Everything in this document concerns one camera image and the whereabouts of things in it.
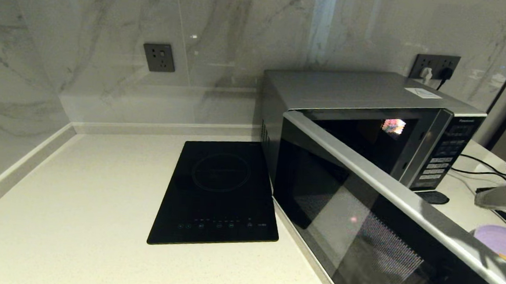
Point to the black power plug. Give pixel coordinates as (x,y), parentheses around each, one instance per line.
(445,74)

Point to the white sticker label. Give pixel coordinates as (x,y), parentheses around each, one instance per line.
(423,93)

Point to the white power plug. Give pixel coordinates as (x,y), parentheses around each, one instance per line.
(426,75)

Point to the black induction cooktop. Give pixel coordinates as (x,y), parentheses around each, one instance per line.
(219,192)

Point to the grey single wall socket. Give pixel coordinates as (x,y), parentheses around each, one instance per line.
(159,58)

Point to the purple plate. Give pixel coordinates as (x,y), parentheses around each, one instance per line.
(499,238)

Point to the dark double wall socket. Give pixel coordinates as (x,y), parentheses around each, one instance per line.
(436,62)

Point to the dark oval pad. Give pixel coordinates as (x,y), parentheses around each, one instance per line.
(433,197)

